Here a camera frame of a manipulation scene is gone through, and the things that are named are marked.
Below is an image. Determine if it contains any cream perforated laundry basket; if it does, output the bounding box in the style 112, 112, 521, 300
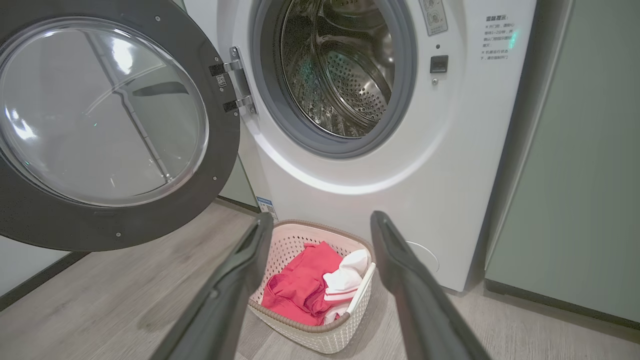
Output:
248, 219, 377, 355

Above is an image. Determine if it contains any blue energy label sticker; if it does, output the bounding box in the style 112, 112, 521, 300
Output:
256, 196, 279, 223

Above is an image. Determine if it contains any white garment with red stripes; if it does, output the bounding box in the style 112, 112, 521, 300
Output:
322, 249, 372, 323

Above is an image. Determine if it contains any pale green cabinet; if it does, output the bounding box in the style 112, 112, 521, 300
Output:
485, 0, 640, 331

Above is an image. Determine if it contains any round white filter cover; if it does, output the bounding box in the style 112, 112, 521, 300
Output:
406, 241, 441, 273

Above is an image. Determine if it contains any grey warning sticker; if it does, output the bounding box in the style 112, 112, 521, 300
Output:
419, 0, 449, 37

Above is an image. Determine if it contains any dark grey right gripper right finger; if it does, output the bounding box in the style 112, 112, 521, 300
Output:
370, 210, 493, 360

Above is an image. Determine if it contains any round grey washing machine door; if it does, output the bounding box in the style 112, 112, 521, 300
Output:
0, 0, 242, 252

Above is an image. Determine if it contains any metal door hinge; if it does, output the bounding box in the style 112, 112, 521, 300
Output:
209, 46, 258, 116

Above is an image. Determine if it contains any white front-load washing machine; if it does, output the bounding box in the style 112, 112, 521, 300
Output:
182, 0, 538, 293

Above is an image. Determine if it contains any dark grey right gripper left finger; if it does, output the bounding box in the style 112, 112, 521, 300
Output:
150, 212, 275, 360

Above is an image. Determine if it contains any stainless steel washing machine drum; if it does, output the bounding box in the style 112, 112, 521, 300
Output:
280, 0, 396, 138

